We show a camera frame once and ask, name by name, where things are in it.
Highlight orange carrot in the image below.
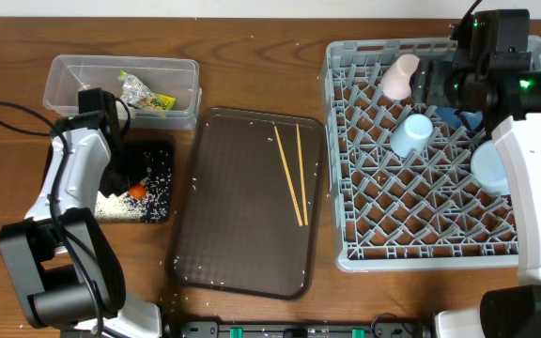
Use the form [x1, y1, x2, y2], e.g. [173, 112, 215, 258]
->
[128, 183, 147, 200]

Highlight pink cup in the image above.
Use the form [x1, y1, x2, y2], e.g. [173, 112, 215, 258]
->
[380, 54, 420, 100]

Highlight white rice pile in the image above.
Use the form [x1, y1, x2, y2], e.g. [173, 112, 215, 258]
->
[94, 149, 173, 222]

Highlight light blue cup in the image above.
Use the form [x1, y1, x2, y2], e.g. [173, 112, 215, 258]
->
[390, 114, 433, 158]

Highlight dark blue plate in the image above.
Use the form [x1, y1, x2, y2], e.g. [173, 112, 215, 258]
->
[435, 107, 484, 132]

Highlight green yellow snack wrapper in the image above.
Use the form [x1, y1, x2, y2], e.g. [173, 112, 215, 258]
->
[118, 70, 176, 111]

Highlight light blue bowl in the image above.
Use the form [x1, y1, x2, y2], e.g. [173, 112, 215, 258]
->
[471, 140, 510, 197]

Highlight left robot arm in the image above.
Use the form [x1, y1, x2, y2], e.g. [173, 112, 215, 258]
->
[0, 88, 163, 337]

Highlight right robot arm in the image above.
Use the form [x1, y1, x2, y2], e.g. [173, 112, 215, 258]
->
[412, 8, 541, 337]

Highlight grey dishwasher rack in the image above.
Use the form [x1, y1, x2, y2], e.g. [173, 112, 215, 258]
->
[321, 38, 518, 272]

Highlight black plastic tray bin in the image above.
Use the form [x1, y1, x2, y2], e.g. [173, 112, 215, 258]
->
[39, 136, 176, 224]

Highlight clear plastic storage bin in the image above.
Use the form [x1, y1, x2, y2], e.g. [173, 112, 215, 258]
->
[42, 54, 202, 130]

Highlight brown serving tray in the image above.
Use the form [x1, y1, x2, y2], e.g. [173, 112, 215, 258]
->
[165, 108, 326, 300]

